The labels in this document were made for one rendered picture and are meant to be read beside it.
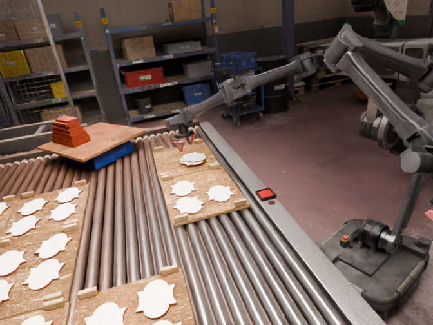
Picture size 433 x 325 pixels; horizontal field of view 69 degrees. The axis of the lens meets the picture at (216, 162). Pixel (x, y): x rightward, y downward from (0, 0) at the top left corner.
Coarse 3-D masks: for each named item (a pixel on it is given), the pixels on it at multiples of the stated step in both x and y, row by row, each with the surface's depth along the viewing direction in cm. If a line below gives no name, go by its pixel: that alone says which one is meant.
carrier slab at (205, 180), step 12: (180, 180) 166; (192, 180) 165; (204, 180) 164; (216, 180) 162; (228, 180) 161; (168, 192) 156; (192, 192) 154; (204, 192) 153; (240, 192) 149; (168, 204) 146; (204, 204) 143; (216, 204) 142; (228, 204) 141; (192, 216) 136; (204, 216) 135
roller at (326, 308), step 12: (216, 156) 193; (228, 168) 176; (252, 204) 142; (264, 216) 133; (264, 228) 128; (276, 240) 120; (288, 252) 113; (288, 264) 110; (300, 264) 107; (300, 276) 103; (312, 288) 98; (324, 300) 93; (324, 312) 91; (336, 312) 90; (336, 324) 87
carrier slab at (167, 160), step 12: (192, 144) 208; (204, 144) 206; (156, 156) 198; (168, 156) 196; (180, 156) 194; (156, 168) 182; (168, 168) 180; (180, 168) 179; (192, 168) 177; (204, 168) 175
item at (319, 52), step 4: (316, 48) 154; (320, 48) 154; (324, 48) 151; (316, 52) 151; (320, 52) 150; (324, 52) 149; (312, 56) 150; (320, 56) 147; (324, 56) 149; (320, 60) 148; (324, 64) 151; (316, 68) 152; (320, 68) 153; (324, 68) 155; (328, 68) 153
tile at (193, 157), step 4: (184, 156) 187; (188, 156) 186; (192, 156) 186; (196, 156) 185; (200, 156) 185; (204, 156) 184; (184, 160) 182; (188, 160) 182; (192, 160) 181; (196, 160) 180; (200, 160) 180
